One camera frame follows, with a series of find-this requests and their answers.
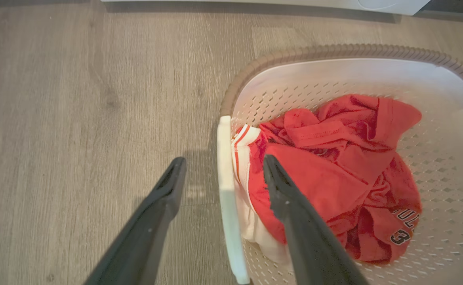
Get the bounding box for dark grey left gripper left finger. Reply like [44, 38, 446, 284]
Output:
[84, 157, 187, 285]

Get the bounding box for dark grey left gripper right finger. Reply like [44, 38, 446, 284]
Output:
[263, 154, 370, 285]

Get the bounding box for white perforated laundry basket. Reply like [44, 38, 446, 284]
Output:
[217, 44, 463, 285]

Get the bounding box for red jersey with white trim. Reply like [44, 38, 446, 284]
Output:
[231, 94, 423, 265]

